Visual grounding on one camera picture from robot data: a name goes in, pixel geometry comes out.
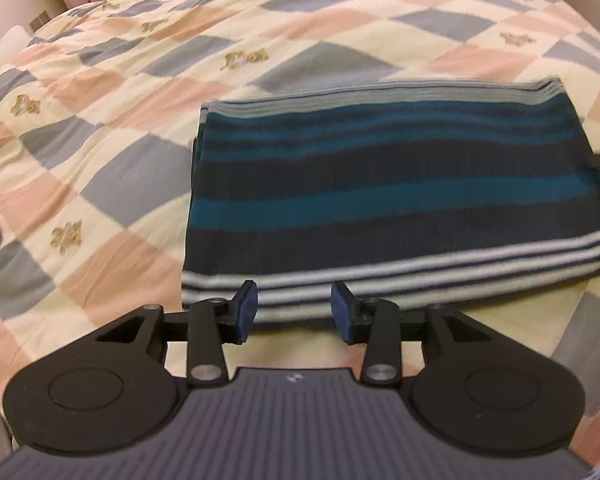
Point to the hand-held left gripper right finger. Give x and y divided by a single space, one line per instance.
340 311

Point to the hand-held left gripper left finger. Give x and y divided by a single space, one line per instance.
248 306

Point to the striped blue towel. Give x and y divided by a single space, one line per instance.
390 185

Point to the checkered bear print quilt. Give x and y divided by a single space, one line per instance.
130 110

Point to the white pillow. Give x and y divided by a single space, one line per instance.
7 45

